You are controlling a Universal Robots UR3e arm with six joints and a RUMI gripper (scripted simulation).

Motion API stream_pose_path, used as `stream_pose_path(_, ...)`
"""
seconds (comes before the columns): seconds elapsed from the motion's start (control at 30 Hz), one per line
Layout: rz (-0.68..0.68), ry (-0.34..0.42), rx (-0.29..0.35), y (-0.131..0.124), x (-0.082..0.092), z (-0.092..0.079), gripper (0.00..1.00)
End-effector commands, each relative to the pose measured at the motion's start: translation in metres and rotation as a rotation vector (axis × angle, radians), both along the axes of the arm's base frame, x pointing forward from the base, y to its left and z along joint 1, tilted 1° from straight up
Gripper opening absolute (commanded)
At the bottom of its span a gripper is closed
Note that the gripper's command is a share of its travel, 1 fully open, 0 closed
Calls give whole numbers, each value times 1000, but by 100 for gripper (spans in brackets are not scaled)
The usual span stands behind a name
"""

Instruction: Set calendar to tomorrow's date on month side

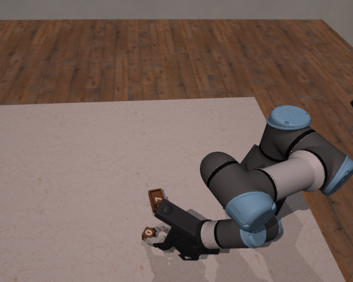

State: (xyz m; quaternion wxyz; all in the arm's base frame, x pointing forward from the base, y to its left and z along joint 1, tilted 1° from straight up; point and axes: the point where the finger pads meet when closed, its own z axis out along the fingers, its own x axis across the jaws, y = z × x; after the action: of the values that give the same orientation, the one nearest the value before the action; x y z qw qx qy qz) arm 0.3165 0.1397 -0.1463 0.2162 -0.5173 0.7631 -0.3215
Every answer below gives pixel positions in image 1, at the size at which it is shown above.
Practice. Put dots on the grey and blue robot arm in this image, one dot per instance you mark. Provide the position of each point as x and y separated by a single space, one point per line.
291 155

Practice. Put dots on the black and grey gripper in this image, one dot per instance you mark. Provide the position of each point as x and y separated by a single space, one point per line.
175 238

